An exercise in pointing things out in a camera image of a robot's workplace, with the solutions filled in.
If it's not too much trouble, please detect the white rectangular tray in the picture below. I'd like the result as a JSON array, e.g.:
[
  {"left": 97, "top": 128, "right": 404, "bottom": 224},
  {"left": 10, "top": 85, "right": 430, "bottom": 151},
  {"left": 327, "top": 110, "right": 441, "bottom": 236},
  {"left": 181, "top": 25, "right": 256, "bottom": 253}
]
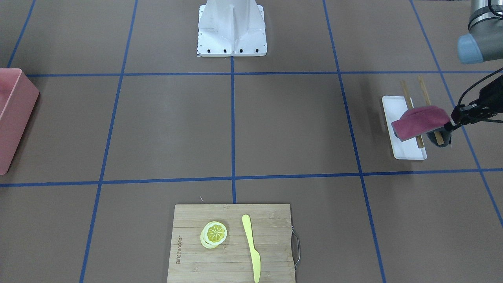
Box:
[{"left": 382, "top": 96, "right": 427, "bottom": 160}]

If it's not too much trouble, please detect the yellow plastic knife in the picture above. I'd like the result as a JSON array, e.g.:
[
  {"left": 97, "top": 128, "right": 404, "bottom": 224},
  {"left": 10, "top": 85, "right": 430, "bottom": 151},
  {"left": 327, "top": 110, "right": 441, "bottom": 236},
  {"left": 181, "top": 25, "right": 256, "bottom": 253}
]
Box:
[{"left": 241, "top": 214, "right": 262, "bottom": 283}]

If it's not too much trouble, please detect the pink plastic bin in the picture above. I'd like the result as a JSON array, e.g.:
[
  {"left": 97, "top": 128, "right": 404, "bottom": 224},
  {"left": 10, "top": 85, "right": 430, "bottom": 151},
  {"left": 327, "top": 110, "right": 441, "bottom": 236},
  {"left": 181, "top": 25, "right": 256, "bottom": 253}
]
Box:
[{"left": 0, "top": 68, "right": 40, "bottom": 175}]

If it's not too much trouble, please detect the pink and grey cloth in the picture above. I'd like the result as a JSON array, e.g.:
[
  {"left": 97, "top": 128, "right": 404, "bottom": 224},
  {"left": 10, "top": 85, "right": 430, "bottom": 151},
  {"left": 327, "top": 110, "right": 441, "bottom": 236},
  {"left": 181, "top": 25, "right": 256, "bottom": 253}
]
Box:
[{"left": 391, "top": 105, "right": 451, "bottom": 147}]

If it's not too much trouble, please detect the inner wooden rack bar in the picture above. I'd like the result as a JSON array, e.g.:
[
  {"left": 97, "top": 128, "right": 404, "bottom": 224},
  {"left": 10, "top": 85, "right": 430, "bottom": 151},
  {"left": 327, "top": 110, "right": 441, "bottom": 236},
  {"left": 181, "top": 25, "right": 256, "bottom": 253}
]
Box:
[{"left": 400, "top": 79, "right": 424, "bottom": 149}]

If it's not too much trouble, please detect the outer wooden rack bar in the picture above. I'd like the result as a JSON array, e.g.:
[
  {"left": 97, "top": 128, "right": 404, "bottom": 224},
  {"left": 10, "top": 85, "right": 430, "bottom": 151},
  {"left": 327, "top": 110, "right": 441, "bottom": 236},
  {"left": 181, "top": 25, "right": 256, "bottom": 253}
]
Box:
[{"left": 417, "top": 75, "right": 445, "bottom": 145}]

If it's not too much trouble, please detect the yellow lemon slice toy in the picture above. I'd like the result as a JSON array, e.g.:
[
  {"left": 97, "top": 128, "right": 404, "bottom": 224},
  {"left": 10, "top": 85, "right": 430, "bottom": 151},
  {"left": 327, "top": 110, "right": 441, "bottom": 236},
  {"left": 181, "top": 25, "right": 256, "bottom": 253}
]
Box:
[{"left": 200, "top": 221, "right": 228, "bottom": 249}]

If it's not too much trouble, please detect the bamboo cutting board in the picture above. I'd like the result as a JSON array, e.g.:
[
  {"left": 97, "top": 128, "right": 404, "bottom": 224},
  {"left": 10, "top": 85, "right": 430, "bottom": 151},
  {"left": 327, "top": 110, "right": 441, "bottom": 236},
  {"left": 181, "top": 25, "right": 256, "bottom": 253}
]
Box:
[{"left": 167, "top": 204, "right": 296, "bottom": 283}]

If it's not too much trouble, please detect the wooden rack bar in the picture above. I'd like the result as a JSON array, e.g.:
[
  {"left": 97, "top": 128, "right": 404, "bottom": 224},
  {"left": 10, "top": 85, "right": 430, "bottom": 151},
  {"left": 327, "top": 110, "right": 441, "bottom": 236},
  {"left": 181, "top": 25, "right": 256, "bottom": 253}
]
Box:
[
  {"left": 400, "top": 79, "right": 424, "bottom": 149},
  {"left": 417, "top": 75, "right": 445, "bottom": 145}
]

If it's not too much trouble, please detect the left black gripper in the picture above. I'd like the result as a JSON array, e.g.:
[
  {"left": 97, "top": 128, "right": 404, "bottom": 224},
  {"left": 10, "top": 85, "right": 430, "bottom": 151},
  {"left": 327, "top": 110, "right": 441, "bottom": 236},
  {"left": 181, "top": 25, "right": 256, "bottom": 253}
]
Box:
[{"left": 444, "top": 75, "right": 503, "bottom": 132}]

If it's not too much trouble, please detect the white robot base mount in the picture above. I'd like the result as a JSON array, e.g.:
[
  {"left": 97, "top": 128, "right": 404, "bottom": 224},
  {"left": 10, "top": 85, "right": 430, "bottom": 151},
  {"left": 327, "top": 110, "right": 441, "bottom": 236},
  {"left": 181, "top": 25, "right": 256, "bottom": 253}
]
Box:
[{"left": 196, "top": 0, "right": 268, "bottom": 57}]

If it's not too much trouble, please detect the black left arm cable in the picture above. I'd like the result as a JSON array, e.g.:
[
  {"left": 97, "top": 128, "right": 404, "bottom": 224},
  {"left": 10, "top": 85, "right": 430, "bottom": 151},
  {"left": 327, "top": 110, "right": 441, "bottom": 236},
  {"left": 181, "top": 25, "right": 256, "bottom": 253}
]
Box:
[{"left": 456, "top": 68, "right": 503, "bottom": 110}]

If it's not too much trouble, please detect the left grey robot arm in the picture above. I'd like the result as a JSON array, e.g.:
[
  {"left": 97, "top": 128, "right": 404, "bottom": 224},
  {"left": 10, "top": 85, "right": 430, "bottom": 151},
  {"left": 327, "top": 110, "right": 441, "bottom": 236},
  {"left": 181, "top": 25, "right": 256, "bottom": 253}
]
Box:
[{"left": 444, "top": 0, "right": 503, "bottom": 132}]

